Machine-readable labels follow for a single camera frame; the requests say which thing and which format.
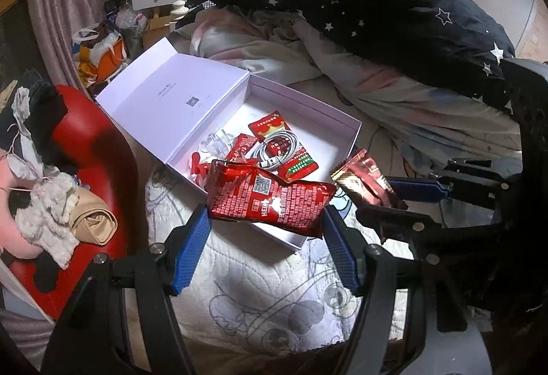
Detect clear hair claw clip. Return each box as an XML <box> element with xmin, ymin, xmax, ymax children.
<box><xmin>201</xmin><ymin>129</ymin><xmax>234</xmax><ymax>155</ymax></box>

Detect black star-print blanket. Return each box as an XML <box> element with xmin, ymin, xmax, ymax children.
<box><xmin>205</xmin><ymin>0</ymin><xmax>519</xmax><ymax>114</ymax></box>

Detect black cloth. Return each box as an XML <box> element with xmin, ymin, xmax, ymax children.
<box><xmin>0</xmin><ymin>71</ymin><xmax>69</xmax><ymax>170</ymax></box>

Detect long red green-label packet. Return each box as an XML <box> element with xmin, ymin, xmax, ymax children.
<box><xmin>248</xmin><ymin>110</ymin><xmax>321</xmax><ymax>182</ymax></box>

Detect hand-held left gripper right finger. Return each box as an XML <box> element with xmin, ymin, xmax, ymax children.
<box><xmin>323</xmin><ymin>206</ymin><xmax>468</xmax><ymax>375</ymax></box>

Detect red gold cartoon packet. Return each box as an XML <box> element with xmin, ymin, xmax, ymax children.
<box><xmin>329</xmin><ymin>148</ymin><xmax>407</xmax><ymax>209</ymax></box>

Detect white bedpost knob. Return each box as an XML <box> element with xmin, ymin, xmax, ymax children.
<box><xmin>170</xmin><ymin>0</ymin><xmax>189</xmax><ymax>22</ymax></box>

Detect beige rolled cloth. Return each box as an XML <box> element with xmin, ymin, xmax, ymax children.
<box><xmin>71</xmin><ymin>189</ymin><xmax>118</xmax><ymax>247</ymax></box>

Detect pastel patterned duvet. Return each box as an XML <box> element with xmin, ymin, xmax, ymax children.
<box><xmin>175</xmin><ymin>9</ymin><xmax>527</xmax><ymax>170</ymax></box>

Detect red printed snack packet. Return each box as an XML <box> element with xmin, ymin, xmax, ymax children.
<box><xmin>205</xmin><ymin>159</ymin><xmax>337</xmax><ymax>239</ymax></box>

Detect white cardboard box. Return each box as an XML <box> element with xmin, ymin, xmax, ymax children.
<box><xmin>95</xmin><ymin>37</ymin><xmax>362</xmax><ymax>252</ymax></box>

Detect orange white shopping bag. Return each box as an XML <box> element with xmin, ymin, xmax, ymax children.
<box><xmin>72</xmin><ymin>23</ymin><xmax>128</xmax><ymax>87</ymax></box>

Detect white fuzzy cloth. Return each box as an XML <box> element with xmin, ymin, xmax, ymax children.
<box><xmin>17</xmin><ymin>174</ymin><xmax>82</xmax><ymax>268</ymax></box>

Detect slim red snack packet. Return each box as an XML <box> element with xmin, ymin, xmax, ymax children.
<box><xmin>225</xmin><ymin>133</ymin><xmax>258</xmax><ymax>164</ymax></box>

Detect red chair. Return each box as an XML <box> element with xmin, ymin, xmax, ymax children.
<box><xmin>9</xmin><ymin>84</ymin><xmax>138</xmax><ymax>322</ymax></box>

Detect pink plush cushion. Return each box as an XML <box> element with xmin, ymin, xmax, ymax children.
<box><xmin>0</xmin><ymin>152</ymin><xmax>39</xmax><ymax>260</ymax></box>

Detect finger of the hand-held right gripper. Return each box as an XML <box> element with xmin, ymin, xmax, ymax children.
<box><xmin>385</xmin><ymin>159</ymin><xmax>521</xmax><ymax>204</ymax></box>
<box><xmin>354</xmin><ymin>204</ymin><xmax>493</xmax><ymax>256</ymax></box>

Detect red plastic flower clip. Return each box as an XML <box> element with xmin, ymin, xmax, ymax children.
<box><xmin>190</xmin><ymin>151</ymin><xmax>215</xmax><ymax>187</ymax></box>

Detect white cable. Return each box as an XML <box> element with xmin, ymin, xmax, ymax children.
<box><xmin>248</xmin><ymin>131</ymin><xmax>301</xmax><ymax>170</ymax></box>

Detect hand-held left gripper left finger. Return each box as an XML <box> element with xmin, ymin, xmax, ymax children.
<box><xmin>40</xmin><ymin>204</ymin><xmax>213</xmax><ymax>375</ymax></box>

